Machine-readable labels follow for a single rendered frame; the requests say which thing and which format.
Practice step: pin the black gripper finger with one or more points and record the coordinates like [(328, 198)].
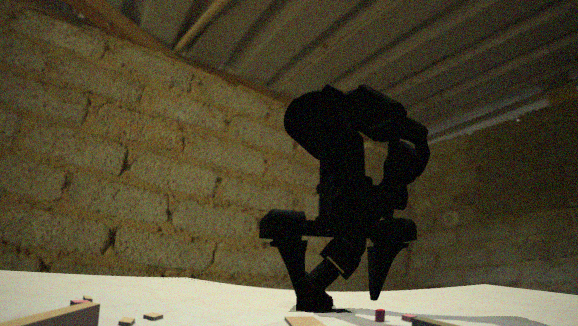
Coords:
[(380, 258), (292, 252)]

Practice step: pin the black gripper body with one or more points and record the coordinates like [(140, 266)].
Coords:
[(292, 224)]

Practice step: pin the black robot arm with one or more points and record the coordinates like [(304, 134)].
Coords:
[(326, 124)]

